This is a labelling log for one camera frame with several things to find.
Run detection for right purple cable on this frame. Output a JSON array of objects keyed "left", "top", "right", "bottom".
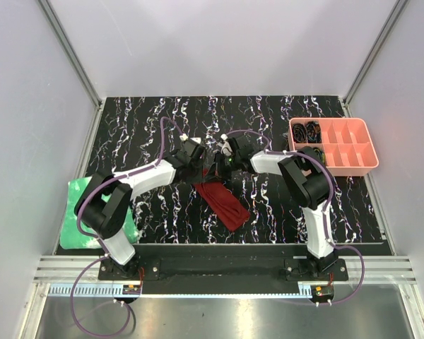
[{"left": 220, "top": 129, "right": 365, "bottom": 307}]

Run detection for green white cloth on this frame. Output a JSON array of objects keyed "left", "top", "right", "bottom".
[{"left": 59, "top": 177, "right": 140, "bottom": 250}]

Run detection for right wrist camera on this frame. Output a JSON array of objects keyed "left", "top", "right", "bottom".
[{"left": 220, "top": 134, "right": 233, "bottom": 157}]

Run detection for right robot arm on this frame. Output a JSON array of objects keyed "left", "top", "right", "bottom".
[{"left": 205, "top": 134, "right": 338, "bottom": 280}]

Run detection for purple cable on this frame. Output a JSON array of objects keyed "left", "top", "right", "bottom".
[
  {"left": 220, "top": 129, "right": 365, "bottom": 307},
  {"left": 70, "top": 117, "right": 190, "bottom": 336}
]

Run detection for black orange hair ties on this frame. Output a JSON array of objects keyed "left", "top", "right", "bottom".
[{"left": 291, "top": 121, "right": 307, "bottom": 143}]

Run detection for red cloth napkin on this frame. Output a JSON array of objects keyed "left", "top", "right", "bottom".
[{"left": 194, "top": 169, "right": 250, "bottom": 232}]

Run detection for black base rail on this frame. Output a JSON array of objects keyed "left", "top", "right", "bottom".
[{"left": 98, "top": 244, "right": 349, "bottom": 297}]

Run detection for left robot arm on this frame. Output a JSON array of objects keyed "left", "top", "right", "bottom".
[{"left": 73, "top": 135, "right": 206, "bottom": 280}]

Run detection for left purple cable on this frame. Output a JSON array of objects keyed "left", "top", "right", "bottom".
[{"left": 70, "top": 117, "right": 190, "bottom": 336}]

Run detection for pink compartment tray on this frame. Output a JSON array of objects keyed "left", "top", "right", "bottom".
[{"left": 287, "top": 117, "right": 379, "bottom": 177}]

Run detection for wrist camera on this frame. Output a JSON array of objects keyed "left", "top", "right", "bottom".
[
  {"left": 179, "top": 133, "right": 201, "bottom": 144},
  {"left": 220, "top": 134, "right": 233, "bottom": 157}
]

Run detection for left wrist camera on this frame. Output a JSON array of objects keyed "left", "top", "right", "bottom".
[{"left": 179, "top": 133, "right": 201, "bottom": 144}]

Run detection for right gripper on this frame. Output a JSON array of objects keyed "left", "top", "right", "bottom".
[{"left": 204, "top": 151, "right": 240, "bottom": 184}]

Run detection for black red hair ties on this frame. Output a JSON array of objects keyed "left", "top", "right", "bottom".
[{"left": 305, "top": 120, "right": 322, "bottom": 143}]

